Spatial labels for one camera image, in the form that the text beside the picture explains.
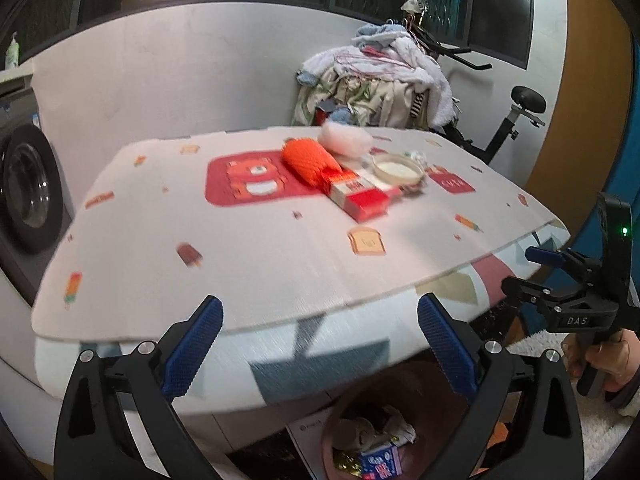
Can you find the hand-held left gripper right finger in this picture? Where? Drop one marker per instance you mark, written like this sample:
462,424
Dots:
447,345

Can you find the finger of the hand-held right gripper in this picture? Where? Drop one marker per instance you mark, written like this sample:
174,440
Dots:
545,256
530,292

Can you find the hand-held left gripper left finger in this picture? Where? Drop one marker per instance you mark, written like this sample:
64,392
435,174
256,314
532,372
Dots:
195,345

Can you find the brown plastic bin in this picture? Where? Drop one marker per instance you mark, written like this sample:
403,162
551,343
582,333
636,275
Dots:
400,385

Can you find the white paper bag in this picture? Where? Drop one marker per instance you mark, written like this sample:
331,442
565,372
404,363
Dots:
357,432

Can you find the blue milk carton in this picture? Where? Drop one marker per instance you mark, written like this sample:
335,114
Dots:
380,462

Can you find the gold foil wrapper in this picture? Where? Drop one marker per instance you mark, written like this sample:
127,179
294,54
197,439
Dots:
347,462

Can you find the red and white box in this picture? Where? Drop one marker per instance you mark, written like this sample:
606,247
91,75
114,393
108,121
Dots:
365,200

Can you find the orange foam fruit net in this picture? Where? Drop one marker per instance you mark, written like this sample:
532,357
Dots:
307,162

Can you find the person's right hand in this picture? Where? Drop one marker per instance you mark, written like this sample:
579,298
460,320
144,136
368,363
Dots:
620,360

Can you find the patterned tablecloth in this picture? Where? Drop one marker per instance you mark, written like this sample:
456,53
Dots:
300,360

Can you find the printed table mat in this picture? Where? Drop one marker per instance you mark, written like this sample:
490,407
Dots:
150,240

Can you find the white fluffy cloth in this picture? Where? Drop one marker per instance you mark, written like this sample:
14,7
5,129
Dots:
600,435

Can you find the white flat box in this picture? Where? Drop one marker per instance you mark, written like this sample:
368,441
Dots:
305,435

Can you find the black exercise bike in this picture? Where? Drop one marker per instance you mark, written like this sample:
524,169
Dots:
527,100

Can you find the grey washing machine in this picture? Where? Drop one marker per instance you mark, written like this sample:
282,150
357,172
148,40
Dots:
30,185

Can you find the pile of clothes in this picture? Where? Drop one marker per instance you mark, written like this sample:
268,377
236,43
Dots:
380,95

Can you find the white counter cabinet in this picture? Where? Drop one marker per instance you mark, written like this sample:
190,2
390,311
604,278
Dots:
15,80

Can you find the soap pump bottle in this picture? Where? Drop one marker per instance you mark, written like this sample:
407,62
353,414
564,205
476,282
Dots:
12,55

